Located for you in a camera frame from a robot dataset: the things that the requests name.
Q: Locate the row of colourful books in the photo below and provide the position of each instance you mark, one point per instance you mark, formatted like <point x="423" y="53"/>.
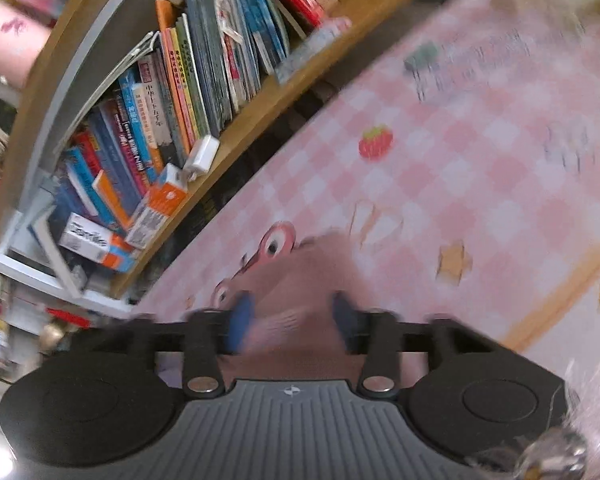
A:
<point x="123" y="87"/>

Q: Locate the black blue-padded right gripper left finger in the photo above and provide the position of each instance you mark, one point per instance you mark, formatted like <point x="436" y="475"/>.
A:
<point x="209" y="334"/>

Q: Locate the orange and white box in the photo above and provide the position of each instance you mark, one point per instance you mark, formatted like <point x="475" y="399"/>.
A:
<point x="157" y="206"/>

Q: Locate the purple and mauve knit sweater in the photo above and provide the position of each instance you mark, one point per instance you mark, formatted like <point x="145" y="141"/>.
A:
<point x="300" y="309"/>

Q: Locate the white power adapter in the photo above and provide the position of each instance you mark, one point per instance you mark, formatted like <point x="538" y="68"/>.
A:
<point x="201" y="158"/>

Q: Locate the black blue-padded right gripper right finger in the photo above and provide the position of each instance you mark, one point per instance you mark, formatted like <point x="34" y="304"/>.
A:
<point x="374" y="335"/>

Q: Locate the white blue toothpaste box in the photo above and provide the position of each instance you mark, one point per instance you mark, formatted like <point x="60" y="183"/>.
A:
<point x="96" y="243"/>

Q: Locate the pink checkered table mat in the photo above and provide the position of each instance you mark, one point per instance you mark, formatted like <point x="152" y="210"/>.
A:
<point x="459" y="174"/>

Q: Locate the wooden bookshelf with white frame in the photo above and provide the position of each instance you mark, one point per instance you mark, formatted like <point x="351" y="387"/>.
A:
<point x="30" y="255"/>

